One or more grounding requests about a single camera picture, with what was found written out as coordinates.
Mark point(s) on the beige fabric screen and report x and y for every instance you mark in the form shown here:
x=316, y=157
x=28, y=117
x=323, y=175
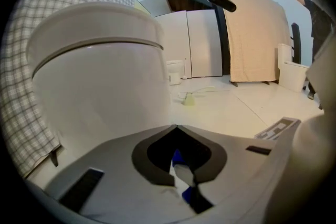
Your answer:
x=254, y=39

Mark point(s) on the checked fabric screen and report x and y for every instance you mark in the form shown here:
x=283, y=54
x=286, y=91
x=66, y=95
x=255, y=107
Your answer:
x=23, y=65

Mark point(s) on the square white toilet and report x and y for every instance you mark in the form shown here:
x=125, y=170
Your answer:
x=291, y=73

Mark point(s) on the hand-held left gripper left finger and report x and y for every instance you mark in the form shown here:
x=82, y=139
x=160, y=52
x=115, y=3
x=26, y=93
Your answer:
x=110, y=162

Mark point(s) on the black post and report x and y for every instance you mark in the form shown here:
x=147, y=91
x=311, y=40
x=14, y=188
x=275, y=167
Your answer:
x=223, y=42

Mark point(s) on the black chair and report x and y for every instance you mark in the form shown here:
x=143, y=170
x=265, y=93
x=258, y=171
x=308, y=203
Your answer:
x=296, y=42

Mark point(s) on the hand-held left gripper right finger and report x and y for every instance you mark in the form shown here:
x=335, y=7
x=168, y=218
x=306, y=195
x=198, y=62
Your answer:
x=236, y=154

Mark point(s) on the blue and white cloth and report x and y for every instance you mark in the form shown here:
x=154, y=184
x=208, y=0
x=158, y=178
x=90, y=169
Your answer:
x=183, y=173

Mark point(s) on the small white toilet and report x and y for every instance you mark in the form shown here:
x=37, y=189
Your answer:
x=174, y=70

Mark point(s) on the white panel screen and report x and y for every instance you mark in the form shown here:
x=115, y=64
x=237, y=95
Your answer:
x=202, y=44

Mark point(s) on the pale yellow floor tool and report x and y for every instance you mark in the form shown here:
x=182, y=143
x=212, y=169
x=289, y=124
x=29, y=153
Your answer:
x=189, y=100

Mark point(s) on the white toilet brush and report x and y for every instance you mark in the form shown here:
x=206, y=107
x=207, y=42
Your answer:
x=184, y=70

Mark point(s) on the large white toilet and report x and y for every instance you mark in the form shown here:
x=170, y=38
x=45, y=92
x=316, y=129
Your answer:
x=105, y=86

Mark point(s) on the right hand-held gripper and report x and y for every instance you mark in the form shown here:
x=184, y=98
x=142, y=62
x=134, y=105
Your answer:
x=278, y=129

